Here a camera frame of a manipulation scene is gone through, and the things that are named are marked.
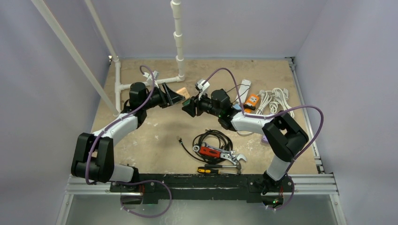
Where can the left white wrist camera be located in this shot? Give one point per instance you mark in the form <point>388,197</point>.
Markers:
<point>151,80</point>

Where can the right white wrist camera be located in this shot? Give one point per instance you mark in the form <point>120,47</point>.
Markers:
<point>202,87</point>

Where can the wooden cube adapter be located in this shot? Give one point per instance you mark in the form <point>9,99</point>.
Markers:
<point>184,92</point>

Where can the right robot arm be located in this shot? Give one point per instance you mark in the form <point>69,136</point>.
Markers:
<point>284,134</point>

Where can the small claw hammer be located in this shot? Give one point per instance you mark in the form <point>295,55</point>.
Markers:
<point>228,167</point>

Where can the white PVC pipe frame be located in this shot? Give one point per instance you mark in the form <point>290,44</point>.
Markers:
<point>115,108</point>

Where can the yellow black screwdriver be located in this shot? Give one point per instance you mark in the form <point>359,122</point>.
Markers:
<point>207,170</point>

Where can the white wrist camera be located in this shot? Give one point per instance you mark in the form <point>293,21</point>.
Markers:
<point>151,80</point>
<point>202,87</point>

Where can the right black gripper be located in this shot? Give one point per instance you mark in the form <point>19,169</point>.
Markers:
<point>197,106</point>

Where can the blue plug adapter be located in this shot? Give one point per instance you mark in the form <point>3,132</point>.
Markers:
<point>238,107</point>

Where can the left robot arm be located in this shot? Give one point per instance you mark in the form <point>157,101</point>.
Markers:
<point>93,158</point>

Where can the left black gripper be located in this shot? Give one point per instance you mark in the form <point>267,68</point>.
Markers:
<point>173,97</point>

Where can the orange power strip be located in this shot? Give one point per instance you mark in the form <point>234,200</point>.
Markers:
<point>250,103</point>

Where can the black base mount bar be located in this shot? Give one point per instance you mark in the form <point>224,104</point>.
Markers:
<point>251,188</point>

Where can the white power strip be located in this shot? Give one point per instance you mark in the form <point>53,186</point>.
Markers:
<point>243,90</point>

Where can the green cube adapter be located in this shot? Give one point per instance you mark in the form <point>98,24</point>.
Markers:
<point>187,102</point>

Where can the purple power strip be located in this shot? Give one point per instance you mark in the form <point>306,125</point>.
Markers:
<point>264,140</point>

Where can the aluminium rail frame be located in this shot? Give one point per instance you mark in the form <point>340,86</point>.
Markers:
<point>93,160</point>

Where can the red adjustable wrench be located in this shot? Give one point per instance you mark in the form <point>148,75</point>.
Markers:
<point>212,151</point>

